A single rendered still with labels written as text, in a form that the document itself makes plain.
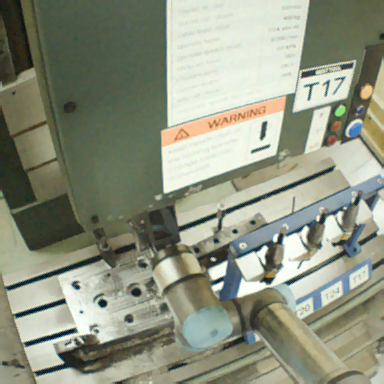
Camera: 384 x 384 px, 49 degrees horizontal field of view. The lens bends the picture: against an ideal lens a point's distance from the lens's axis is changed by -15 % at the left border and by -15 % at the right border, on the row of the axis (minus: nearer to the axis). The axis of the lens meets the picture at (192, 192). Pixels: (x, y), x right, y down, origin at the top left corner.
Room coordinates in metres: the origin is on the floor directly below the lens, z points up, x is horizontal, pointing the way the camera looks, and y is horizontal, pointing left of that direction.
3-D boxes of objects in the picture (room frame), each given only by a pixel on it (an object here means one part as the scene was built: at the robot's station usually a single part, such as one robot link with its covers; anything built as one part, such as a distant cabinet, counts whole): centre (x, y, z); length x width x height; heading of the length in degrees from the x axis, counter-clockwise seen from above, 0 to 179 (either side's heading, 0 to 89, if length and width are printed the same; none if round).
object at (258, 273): (0.46, -0.13, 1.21); 0.07 x 0.05 x 0.01; 26
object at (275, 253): (0.49, -0.18, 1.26); 0.04 x 0.04 x 0.07
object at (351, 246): (0.70, -0.50, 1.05); 0.10 x 0.05 x 0.30; 26
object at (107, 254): (0.63, 0.23, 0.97); 0.13 x 0.03 x 0.15; 26
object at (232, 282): (0.51, -0.10, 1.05); 0.10 x 0.05 x 0.30; 26
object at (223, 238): (0.69, -0.09, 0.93); 0.26 x 0.05 x 0.06; 121
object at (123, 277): (0.48, 0.18, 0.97); 0.29 x 0.23 x 0.05; 116
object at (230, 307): (0.29, -0.03, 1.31); 0.11 x 0.08 x 0.11; 108
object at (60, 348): (0.32, 0.29, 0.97); 0.13 x 0.03 x 0.15; 116
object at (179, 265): (0.35, 0.02, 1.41); 0.08 x 0.05 x 0.08; 116
